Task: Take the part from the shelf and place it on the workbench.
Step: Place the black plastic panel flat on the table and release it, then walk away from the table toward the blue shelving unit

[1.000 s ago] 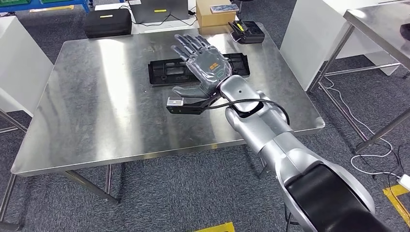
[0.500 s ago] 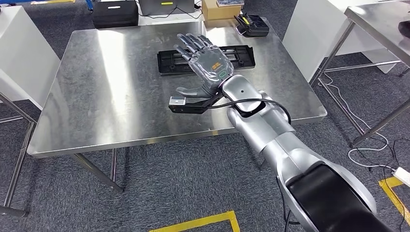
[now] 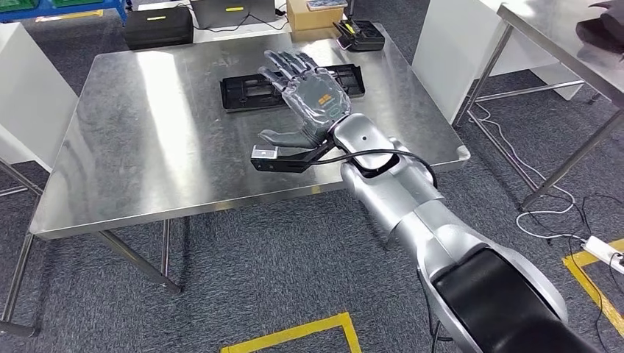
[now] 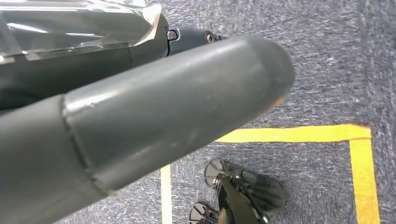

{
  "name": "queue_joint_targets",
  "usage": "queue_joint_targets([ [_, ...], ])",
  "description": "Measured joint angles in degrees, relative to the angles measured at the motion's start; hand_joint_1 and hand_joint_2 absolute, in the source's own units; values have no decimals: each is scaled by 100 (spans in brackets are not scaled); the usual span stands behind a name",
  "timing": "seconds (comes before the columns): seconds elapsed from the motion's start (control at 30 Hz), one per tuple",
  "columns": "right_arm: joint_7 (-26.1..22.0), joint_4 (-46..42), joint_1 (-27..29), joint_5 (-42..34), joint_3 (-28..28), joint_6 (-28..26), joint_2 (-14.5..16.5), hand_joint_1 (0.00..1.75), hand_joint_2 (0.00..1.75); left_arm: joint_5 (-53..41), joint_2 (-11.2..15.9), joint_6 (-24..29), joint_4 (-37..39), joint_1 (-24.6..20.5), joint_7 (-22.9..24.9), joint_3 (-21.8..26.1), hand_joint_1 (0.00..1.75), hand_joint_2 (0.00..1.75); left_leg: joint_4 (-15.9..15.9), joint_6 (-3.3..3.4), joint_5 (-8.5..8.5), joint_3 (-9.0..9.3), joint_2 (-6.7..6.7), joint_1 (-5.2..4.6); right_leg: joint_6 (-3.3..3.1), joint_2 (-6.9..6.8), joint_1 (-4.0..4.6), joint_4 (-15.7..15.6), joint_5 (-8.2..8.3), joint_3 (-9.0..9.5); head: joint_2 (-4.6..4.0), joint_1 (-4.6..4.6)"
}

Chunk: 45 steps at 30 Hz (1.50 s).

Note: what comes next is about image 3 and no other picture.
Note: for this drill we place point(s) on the black bag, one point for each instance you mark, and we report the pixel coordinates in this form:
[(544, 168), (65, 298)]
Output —
[(604, 29)]

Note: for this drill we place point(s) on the black tool case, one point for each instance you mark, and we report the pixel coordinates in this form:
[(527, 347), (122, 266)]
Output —
[(156, 27)]

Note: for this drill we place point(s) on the stainless steel workbench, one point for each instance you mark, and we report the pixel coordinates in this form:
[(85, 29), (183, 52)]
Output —
[(146, 146)]

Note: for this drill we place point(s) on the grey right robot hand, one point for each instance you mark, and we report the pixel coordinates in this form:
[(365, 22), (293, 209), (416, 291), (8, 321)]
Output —
[(317, 97)]

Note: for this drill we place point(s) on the yellow floor tape square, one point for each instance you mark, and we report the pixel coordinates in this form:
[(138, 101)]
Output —
[(292, 333), (595, 298)]

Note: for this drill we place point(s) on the black plastic panel part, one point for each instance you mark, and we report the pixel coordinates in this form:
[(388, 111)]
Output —
[(239, 100)]

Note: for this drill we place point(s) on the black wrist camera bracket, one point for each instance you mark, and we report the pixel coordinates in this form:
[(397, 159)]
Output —
[(292, 163)]

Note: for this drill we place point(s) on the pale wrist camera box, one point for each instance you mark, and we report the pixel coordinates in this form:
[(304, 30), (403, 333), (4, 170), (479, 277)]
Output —
[(264, 152)]

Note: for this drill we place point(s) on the white cabinet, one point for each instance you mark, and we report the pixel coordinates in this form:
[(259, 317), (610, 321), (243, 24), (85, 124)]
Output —
[(448, 48), (29, 97)]

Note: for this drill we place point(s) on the white power strip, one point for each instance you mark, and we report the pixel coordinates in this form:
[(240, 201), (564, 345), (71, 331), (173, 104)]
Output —
[(604, 253)]

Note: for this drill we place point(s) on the black tool tray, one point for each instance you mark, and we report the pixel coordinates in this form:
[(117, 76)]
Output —
[(363, 36)]

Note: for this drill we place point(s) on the cardboard box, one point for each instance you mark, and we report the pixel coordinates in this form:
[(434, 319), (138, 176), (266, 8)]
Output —
[(312, 19)]

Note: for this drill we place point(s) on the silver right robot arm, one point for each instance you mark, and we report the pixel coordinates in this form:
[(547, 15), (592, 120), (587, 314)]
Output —
[(414, 204)]

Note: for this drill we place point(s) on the green plastic crate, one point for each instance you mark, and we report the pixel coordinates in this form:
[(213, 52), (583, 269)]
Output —
[(70, 2), (14, 4)]

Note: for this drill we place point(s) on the dark grey case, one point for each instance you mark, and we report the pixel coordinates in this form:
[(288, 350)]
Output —
[(234, 12)]

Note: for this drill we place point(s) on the stainless steel table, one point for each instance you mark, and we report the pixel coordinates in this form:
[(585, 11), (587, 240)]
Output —
[(560, 44)]

